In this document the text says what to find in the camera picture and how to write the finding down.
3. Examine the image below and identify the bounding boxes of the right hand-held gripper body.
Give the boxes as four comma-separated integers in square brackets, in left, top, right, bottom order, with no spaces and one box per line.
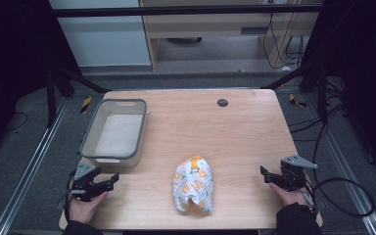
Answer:
[279,154,319,193]

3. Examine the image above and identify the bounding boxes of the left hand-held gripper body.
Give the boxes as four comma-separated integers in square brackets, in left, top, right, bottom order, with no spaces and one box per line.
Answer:
[68,161,103,202]

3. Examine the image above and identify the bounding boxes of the grey plastic basket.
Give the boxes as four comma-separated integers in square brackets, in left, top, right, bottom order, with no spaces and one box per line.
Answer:
[79,98,148,168]

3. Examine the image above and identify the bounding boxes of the white orange patterned bag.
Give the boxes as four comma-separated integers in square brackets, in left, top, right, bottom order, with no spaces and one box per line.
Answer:
[171,155,215,214]

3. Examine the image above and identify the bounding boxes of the person's right hand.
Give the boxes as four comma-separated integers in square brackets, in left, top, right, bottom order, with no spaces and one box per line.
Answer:
[268,181,309,208]

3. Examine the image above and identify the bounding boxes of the person's left hand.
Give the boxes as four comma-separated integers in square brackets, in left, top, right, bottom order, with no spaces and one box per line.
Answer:
[68,190,110,225]

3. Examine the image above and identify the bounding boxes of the yellow black tape strip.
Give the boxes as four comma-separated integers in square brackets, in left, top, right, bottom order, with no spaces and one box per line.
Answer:
[288,93,307,109]
[79,96,93,115]

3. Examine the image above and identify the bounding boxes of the black metal stand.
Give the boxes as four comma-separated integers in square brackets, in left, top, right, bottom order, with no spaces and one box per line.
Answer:
[43,58,113,129]
[261,53,330,124]

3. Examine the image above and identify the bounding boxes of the black curtain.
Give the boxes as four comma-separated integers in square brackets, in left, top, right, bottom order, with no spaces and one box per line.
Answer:
[0,0,79,165]
[302,0,376,184]

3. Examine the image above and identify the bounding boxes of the white cabinet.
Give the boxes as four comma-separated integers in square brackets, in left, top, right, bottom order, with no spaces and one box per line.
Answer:
[48,0,153,69]

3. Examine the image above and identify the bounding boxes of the light wooden desk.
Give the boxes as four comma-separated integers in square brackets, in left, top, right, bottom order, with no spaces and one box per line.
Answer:
[138,0,321,71]

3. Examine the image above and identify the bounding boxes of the black floor cable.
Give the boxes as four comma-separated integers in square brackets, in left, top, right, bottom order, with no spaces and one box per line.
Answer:
[288,94,349,179]

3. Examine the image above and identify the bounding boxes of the aluminium floor rail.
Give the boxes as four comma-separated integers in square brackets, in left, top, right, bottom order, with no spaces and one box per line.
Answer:
[305,93,376,235]
[0,97,71,235]

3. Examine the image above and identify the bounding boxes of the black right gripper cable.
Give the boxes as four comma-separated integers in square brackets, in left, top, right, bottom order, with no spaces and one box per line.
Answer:
[303,172,376,218]

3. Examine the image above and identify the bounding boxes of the black hanging desk cables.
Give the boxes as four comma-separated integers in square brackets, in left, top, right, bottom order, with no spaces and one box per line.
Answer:
[261,0,306,71]

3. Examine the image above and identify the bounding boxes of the black horizontal frame bar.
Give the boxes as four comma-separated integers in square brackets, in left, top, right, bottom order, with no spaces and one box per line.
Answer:
[50,4,323,19]

